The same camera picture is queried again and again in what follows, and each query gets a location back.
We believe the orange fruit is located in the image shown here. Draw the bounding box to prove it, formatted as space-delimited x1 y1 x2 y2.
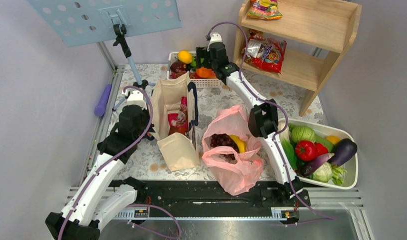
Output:
195 67 217 79

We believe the beige canvas tote bag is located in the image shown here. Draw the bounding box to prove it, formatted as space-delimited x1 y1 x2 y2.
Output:
150 72 200 172

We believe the dark red grapes bunch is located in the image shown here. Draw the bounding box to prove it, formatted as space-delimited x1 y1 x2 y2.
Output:
210 133 240 164

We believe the yellow banana bunch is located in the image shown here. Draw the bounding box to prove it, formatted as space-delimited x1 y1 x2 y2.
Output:
230 134 247 153

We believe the pink plastic grocery bag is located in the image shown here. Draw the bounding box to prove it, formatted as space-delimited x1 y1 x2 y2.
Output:
202 105 264 196

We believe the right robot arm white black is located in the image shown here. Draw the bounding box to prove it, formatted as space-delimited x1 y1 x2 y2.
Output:
195 42 308 207

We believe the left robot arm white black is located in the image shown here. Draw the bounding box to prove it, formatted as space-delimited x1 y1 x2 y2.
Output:
45 104 153 240

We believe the white perforated fruit basket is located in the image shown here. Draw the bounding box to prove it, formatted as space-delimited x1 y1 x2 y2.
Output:
166 51 221 89

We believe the dark red plum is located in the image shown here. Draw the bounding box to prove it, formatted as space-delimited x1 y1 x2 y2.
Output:
170 60 188 74

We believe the pink snack packet in tote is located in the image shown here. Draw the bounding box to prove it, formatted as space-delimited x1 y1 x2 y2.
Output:
167 96 189 135

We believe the red snack bag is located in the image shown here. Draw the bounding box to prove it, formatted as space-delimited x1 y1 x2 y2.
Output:
241 29 287 74

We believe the colourful snack bag top shelf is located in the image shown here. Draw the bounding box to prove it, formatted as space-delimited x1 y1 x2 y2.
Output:
247 0 283 20

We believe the wooden two-tier shelf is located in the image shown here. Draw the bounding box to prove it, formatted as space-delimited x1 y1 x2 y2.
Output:
238 0 362 117

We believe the light blue music stand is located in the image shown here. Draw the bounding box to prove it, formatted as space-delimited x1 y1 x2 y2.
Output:
26 0 184 112

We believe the slim purple eggplant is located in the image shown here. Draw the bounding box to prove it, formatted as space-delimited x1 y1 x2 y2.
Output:
300 153 335 177

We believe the yellow orange pepper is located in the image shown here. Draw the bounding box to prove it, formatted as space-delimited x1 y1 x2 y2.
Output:
325 135 341 145

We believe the pale green cabbage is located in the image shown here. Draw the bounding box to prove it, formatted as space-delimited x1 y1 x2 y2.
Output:
312 162 334 183

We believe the white vegetable bin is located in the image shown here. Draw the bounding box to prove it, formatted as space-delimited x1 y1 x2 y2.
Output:
269 117 359 190

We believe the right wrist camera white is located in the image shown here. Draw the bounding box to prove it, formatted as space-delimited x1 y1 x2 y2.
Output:
206 32 224 52

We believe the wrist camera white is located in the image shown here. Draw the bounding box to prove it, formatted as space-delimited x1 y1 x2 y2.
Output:
126 90 148 110
206 32 224 52

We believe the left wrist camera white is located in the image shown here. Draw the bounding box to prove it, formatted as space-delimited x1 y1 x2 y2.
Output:
126 90 148 110

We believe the purple handle tool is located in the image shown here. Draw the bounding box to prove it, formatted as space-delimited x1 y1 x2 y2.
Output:
93 84 112 117

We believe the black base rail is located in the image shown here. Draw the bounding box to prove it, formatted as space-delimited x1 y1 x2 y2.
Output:
125 180 311 220

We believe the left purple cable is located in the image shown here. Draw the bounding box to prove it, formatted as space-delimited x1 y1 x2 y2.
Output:
57 85 154 240

